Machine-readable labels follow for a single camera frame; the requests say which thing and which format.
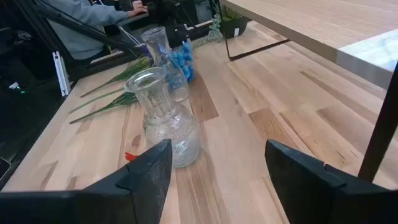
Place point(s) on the person's hand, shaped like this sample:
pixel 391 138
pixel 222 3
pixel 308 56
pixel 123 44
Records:
pixel 138 9

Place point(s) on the smooth clear glass vase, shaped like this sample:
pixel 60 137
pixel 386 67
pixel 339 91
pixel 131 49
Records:
pixel 155 40

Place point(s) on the purple artificial flower stem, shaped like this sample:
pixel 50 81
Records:
pixel 130 71
pixel 97 100

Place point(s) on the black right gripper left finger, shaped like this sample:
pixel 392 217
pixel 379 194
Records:
pixel 146 186

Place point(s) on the person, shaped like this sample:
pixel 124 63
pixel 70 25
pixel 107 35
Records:
pixel 81 18

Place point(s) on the potted artificial succulent plant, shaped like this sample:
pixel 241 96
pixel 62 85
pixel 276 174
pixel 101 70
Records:
pixel 231 18

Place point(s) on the wooden shelf with black legs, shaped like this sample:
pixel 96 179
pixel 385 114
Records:
pixel 311 25

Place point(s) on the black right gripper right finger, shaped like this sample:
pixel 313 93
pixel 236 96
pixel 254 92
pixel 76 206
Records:
pixel 311 193

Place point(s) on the blue artificial flower bunch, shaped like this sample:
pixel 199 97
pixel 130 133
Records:
pixel 186 59

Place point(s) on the white frame bracket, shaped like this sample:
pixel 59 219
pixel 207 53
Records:
pixel 60 74

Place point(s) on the patterned clear glass vase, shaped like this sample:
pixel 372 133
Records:
pixel 169 137

